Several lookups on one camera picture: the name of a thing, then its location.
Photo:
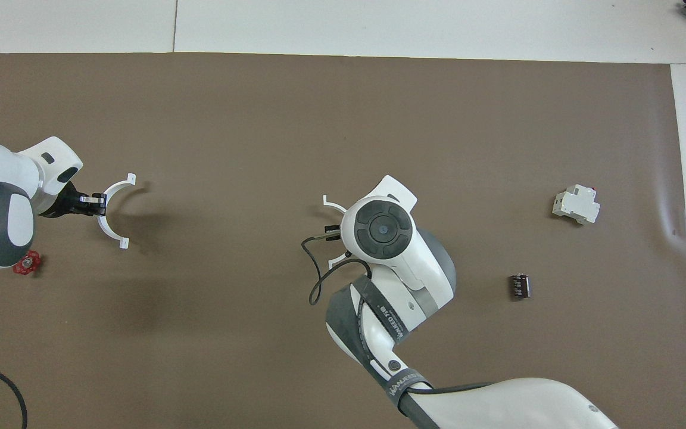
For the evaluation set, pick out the red handwheel brass valve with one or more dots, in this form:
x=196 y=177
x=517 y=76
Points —
x=27 y=264

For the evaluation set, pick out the white half pipe clamp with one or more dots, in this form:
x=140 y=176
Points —
x=337 y=206
x=105 y=226

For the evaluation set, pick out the small black terminal block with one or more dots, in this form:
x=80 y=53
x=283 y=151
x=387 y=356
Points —
x=520 y=286

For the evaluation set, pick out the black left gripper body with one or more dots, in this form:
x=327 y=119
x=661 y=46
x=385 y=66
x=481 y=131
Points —
x=66 y=205

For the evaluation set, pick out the white circuit breaker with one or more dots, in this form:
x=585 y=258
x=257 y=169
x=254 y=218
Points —
x=575 y=205

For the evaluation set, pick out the brown table mat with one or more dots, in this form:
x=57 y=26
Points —
x=259 y=119

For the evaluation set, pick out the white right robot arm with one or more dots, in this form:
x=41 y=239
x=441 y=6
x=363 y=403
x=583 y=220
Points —
x=414 y=262

